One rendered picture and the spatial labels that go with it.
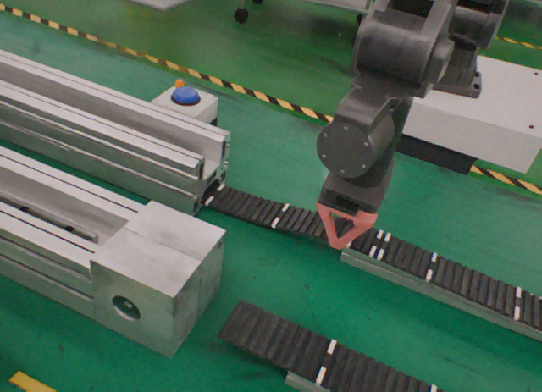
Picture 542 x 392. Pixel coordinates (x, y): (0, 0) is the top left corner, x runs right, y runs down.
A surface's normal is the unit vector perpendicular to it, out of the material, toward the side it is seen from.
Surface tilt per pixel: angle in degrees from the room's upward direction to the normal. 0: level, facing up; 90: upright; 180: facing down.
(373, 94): 5
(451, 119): 90
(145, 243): 0
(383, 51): 88
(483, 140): 90
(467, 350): 0
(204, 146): 90
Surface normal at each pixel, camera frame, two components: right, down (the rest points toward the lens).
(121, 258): 0.14, -0.78
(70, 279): -0.40, 0.52
